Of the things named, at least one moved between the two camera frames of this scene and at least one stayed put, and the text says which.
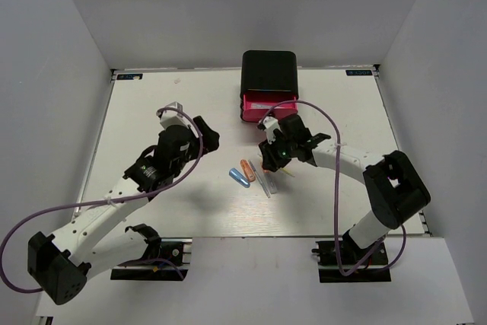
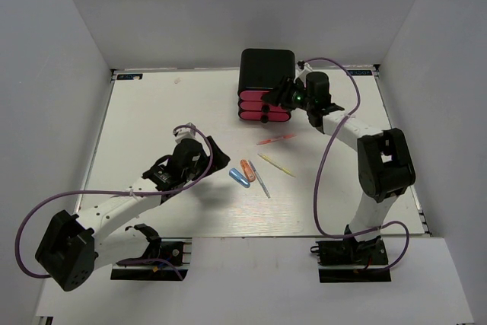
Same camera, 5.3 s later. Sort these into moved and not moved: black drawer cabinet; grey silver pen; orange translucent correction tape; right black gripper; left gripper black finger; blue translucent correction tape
Moved: left gripper black finger; right black gripper
Not moved: grey silver pen; orange translucent correction tape; blue translucent correction tape; black drawer cabinet
